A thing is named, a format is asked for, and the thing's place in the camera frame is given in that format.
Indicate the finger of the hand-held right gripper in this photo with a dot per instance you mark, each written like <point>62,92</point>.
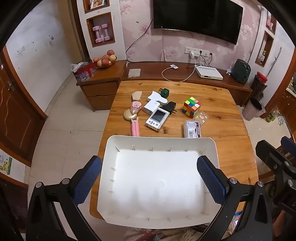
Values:
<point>267,153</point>
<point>289,146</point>

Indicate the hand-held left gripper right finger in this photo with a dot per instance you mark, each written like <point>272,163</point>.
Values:
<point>211,180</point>

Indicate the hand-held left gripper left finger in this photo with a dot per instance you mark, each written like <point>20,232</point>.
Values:
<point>89,179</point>

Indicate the white plastic tray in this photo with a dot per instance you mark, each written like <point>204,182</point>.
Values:
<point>157,180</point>

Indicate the person's right forearm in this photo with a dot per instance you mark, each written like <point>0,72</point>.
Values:
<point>280,223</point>

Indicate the green bottle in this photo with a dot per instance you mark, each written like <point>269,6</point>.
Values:
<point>270,117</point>

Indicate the grey trash bin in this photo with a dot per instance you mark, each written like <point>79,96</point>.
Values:
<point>252,110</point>

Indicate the clear box with label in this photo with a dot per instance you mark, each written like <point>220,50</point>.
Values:
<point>192,129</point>

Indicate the wooden table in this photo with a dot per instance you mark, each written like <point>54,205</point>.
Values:
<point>219,111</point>

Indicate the small clear packet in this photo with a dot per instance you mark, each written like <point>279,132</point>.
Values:
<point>202,117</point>

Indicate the dark woven stand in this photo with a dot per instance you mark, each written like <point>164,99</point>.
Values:
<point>257,89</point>

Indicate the pink folding stick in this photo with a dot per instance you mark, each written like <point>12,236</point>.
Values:
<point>135,128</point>

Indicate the printed cloth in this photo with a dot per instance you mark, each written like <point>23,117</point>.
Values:
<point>161,235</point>

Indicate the gold round compact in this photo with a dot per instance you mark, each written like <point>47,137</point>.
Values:
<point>129,114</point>

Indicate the colourful puzzle cube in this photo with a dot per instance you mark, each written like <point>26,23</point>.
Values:
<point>191,107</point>

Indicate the white device with screen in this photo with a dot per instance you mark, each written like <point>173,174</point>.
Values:
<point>156,119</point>

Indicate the black plug adapter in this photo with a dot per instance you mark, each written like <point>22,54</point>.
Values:
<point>170,107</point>

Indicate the dark green appliance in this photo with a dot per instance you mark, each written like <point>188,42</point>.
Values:
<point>240,70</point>

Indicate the pink round case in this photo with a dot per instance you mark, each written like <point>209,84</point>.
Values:
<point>136,106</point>

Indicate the wooden drawer cabinet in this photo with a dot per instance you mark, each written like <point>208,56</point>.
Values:
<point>101,91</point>

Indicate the grey mop pole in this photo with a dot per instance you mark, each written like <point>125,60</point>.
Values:
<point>276,58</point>

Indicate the brown wooden door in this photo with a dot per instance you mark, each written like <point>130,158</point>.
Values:
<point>16,120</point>

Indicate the white power bank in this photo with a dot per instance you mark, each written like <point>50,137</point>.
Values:
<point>150,107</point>

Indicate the beige wedge box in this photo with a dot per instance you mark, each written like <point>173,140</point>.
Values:
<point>137,96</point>

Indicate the white set-top box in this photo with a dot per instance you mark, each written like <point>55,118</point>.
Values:
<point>209,73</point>

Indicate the green cube plug adapter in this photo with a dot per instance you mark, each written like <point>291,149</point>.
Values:
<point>164,93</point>

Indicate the white flat charger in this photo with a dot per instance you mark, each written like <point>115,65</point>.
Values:
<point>156,97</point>

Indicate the red printed gift bag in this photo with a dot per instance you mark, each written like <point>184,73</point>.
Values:
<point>85,73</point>

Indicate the white plastic bag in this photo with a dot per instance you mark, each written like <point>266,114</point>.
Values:
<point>74,67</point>

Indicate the fruit bowl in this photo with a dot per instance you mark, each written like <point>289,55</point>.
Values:
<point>105,66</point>

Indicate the grey small mat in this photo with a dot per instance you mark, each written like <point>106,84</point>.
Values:
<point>134,73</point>

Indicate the pile of peaches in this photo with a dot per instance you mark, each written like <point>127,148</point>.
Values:
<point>105,59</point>

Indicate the white charger plug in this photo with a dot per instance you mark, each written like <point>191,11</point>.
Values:
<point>194,55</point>

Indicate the long wooden television cabinet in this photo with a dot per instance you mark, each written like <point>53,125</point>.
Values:
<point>152,73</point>

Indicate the pink dumbbell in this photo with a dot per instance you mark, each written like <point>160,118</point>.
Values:
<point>97,34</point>
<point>106,32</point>

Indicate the cartoon wall sticker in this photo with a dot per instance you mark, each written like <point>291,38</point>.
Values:
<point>5,164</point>

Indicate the tall wooden wall niche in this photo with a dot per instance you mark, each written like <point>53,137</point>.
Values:
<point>266,41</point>

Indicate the small wooden wall niche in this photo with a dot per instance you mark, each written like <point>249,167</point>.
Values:
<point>272,23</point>

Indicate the white wall socket strip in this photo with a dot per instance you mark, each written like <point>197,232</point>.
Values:
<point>187,49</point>

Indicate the white light switch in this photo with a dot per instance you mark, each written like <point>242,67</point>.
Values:
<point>20,49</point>

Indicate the black wall television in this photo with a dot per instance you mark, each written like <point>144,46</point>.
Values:
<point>198,17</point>

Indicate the wooden wall niche with book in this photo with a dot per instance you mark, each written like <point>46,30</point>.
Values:
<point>98,4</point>

